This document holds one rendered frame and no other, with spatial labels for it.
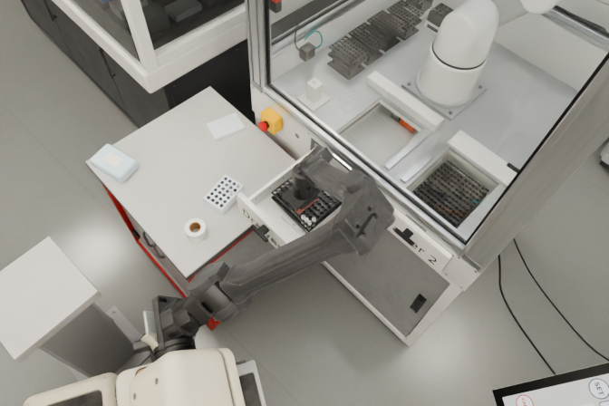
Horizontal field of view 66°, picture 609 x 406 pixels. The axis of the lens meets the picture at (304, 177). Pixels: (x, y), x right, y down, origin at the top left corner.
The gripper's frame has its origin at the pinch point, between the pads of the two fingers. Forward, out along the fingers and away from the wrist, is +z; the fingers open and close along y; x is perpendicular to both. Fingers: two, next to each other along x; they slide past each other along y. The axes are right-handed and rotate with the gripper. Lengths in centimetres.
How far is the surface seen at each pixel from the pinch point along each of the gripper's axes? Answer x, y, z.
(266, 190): -16.7, 0.3, 8.3
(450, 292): 46, -26, 26
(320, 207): 0.9, -7.4, 6.6
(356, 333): 24, -15, 98
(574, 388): 80, -8, -11
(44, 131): -180, 38, 89
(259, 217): -8.1, 10.2, 3.5
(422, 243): 30.9, -22.8, 8.0
